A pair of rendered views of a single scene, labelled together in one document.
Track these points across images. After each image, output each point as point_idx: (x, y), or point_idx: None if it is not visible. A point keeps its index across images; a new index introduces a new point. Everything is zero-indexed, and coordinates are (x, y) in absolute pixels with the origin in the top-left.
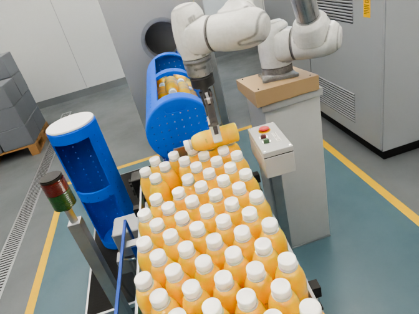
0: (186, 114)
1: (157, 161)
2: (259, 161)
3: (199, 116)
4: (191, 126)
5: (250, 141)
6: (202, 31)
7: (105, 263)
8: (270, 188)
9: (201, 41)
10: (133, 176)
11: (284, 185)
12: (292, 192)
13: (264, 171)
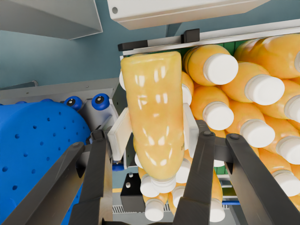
0: (25, 185)
1: (161, 208)
2: (202, 16)
3: (26, 149)
4: (51, 158)
5: (128, 24)
6: None
7: (237, 206)
8: (54, 27)
9: None
10: (135, 210)
11: (60, 8)
12: (65, 2)
13: (237, 12)
